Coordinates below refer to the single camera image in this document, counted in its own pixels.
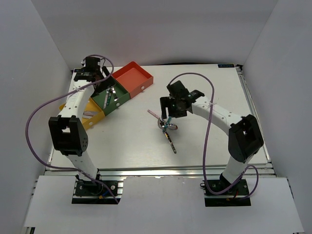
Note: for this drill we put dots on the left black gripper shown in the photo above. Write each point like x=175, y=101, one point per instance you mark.
x=107, y=83

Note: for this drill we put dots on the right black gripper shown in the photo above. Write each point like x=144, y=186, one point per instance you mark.
x=165, y=103

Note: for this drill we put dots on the silver fork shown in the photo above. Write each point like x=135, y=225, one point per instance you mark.
x=110, y=94

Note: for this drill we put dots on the pink handled fork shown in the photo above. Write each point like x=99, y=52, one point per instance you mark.
x=106, y=98

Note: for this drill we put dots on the green handled spoon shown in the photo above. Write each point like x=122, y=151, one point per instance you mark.
x=166, y=124

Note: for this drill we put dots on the silver fork bent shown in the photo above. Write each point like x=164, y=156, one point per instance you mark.
x=114, y=93

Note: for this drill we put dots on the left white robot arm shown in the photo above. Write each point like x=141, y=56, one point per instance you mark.
x=68, y=134

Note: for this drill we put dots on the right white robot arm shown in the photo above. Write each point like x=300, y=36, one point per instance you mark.
x=244, y=135

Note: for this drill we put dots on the green tray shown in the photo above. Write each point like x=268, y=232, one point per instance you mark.
x=122, y=94

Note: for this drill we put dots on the red tray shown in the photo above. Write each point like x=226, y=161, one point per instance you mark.
x=133, y=78

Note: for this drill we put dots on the yellow tray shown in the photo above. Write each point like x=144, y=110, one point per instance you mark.
x=75, y=109

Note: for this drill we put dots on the pink handled spoon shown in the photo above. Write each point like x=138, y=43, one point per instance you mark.
x=154, y=115

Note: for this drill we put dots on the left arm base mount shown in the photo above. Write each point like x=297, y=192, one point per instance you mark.
x=89, y=192

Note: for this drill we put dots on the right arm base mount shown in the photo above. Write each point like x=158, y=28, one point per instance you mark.
x=234, y=197

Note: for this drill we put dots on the aluminium table frame rail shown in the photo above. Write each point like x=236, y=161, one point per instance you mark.
x=215, y=171

